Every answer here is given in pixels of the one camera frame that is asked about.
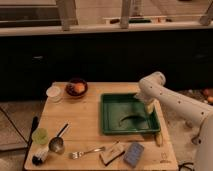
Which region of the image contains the green plastic cup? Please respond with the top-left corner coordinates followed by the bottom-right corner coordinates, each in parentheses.
top-left (32, 128), bottom-right (48, 145)

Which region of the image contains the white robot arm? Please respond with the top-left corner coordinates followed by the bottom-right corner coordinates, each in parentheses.
top-left (135, 71), bottom-right (213, 171)

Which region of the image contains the yellow corn piece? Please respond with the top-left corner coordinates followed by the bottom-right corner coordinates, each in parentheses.
top-left (155, 132), bottom-right (163, 147)

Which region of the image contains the orange fruit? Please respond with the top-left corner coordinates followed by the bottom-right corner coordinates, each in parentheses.
top-left (74, 83), bottom-right (85, 93)

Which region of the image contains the black cable right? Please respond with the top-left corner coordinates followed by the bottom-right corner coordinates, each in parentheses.
top-left (178, 161), bottom-right (196, 171)

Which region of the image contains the green plastic tray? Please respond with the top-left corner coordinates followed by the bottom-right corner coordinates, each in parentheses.
top-left (100, 93), bottom-right (161, 135)

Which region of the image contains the black cable left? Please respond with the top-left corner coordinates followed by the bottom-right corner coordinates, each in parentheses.
top-left (0, 107), bottom-right (39, 168)

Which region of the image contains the black cable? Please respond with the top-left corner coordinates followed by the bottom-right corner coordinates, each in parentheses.
top-left (178, 161), bottom-right (196, 171)
top-left (0, 107), bottom-right (39, 168)

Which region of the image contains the small wooden block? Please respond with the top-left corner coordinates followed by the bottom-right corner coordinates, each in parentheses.
top-left (100, 142), bottom-right (125, 166)

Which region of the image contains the metal measuring cup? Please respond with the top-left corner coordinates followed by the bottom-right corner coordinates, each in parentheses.
top-left (49, 123), bottom-right (69, 154)

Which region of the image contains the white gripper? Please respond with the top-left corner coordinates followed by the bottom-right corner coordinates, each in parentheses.
top-left (135, 92), bottom-right (154, 114)

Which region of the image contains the dark red bowl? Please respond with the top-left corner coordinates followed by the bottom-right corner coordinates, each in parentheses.
top-left (65, 78), bottom-right (88, 98)

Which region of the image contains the blue sponge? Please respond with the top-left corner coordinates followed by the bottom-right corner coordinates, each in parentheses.
top-left (124, 142), bottom-right (144, 168)

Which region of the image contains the metal fork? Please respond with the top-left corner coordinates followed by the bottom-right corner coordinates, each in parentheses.
top-left (68, 147), bottom-right (106, 159)

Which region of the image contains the white plastic cup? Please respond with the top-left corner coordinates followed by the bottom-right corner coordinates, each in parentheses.
top-left (46, 86), bottom-right (62, 102)

